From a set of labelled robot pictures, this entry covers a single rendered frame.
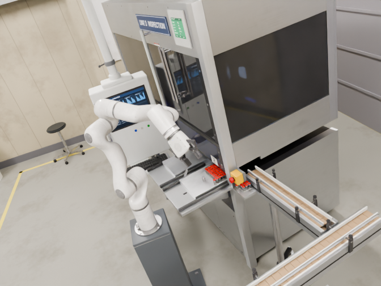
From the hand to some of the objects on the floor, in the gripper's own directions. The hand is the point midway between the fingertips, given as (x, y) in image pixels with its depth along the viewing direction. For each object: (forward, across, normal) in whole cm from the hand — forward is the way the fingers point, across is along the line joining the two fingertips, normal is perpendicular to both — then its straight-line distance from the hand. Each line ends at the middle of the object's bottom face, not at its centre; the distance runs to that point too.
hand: (193, 160), depth 154 cm
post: (+100, +101, -71) cm, 159 cm away
